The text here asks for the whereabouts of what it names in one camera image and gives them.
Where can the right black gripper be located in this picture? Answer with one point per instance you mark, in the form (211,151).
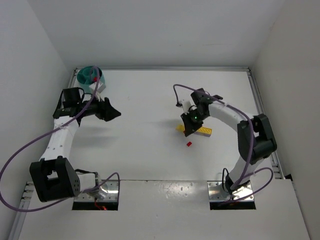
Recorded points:
(191,122)

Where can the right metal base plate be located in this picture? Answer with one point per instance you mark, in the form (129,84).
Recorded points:
(217,194)

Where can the teal divided round container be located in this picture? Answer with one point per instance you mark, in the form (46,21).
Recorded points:
(86,75)

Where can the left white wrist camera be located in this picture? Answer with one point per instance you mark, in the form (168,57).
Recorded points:
(97,87)

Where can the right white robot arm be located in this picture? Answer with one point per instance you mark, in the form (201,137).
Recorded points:
(255,137)

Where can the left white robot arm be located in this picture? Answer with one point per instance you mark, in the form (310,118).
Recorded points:
(53,176)

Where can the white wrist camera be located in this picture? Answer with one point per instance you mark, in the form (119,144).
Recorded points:
(97,87)
(185,105)

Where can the short yellow lego brick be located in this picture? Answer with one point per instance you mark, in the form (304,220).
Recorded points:
(180,128)

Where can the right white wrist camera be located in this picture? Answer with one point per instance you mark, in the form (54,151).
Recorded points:
(185,105)

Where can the metal base plate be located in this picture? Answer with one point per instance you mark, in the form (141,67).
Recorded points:
(217,194)
(107,193)

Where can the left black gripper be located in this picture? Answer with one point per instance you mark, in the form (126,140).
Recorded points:
(102,109)

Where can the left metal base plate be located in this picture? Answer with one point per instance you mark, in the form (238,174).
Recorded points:
(107,193)

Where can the long yellow lego brick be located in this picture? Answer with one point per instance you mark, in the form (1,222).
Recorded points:
(204,131)

